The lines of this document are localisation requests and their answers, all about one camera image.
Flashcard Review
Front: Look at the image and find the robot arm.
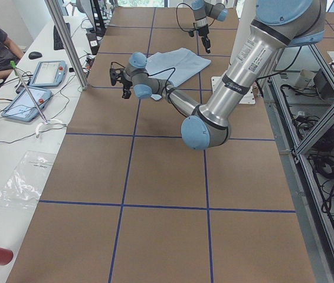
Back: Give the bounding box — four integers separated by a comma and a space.
110, 1, 326, 150
188, 0, 228, 54

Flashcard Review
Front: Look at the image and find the clear plastic bag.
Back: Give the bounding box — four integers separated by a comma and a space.
0, 150, 56, 210

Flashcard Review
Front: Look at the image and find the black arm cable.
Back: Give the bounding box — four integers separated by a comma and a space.
175, 2, 200, 33
110, 61, 176, 92

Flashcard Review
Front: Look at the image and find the blue teach pendant near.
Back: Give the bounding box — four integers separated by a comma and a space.
1, 87, 52, 122

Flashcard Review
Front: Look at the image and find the black computer mouse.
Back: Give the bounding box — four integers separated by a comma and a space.
28, 51, 42, 60

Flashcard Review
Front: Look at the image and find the blue teach pendant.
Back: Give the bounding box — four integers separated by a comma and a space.
1, 87, 52, 122
30, 60, 67, 88

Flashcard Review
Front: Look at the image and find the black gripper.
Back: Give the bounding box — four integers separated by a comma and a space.
198, 24, 211, 54
120, 69, 132, 99

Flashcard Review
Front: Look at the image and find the blue teach pendant far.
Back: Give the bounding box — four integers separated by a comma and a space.
30, 60, 67, 88

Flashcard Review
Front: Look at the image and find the black keyboard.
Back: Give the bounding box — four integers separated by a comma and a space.
53, 22, 71, 51

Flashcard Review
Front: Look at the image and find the light blue button shirt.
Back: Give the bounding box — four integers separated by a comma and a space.
140, 48, 211, 87

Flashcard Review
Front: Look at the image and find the metal rod green tip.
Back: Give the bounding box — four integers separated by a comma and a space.
10, 60, 48, 124

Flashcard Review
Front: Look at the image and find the aluminium frame post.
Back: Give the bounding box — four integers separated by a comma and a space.
45, 0, 88, 90

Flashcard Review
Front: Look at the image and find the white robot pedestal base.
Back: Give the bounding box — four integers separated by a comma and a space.
210, 1, 257, 105

